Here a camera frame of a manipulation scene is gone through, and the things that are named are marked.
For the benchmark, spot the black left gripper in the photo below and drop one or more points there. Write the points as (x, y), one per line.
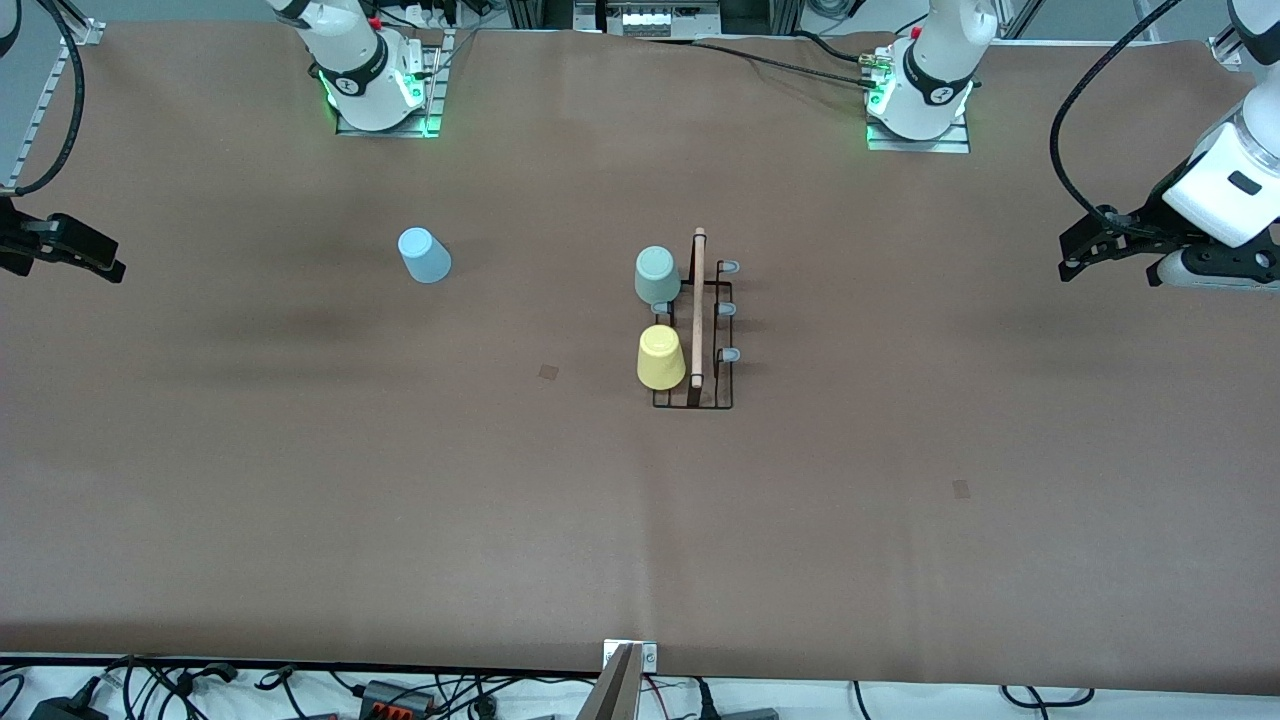
(1141, 226)

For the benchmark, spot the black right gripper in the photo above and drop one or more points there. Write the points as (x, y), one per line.
(20, 241)

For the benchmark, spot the grey-green cup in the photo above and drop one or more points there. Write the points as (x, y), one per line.
(657, 275)

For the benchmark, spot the yellow cup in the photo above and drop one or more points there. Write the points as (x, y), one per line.
(661, 358)

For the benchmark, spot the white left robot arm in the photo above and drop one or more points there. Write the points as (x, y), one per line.
(935, 70)

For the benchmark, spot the light blue cup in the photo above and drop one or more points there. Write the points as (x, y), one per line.
(425, 257)

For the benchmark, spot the brown paper table cover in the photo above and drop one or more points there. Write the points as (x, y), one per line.
(900, 400)

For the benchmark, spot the white power strip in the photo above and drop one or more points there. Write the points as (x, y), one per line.
(425, 15)

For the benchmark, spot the black power adapter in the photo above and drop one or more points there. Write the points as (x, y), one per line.
(65, 708)

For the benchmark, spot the grey control box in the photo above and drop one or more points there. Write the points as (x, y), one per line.
(647, 18)

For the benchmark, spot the black box with orange connectors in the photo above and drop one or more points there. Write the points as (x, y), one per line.
(398, 700)

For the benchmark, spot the black power plug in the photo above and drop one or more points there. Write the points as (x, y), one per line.
(703, 700)

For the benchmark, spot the aluminium edge rail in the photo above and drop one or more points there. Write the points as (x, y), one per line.
(35, 110)

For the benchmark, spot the metal corner bracket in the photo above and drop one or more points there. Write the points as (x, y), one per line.
(1227, 48)

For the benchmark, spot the metal table edge bracket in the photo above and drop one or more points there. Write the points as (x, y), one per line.
(646, 655)

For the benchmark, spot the brown wooden post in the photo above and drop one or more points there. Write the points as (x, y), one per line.
(610, 695)

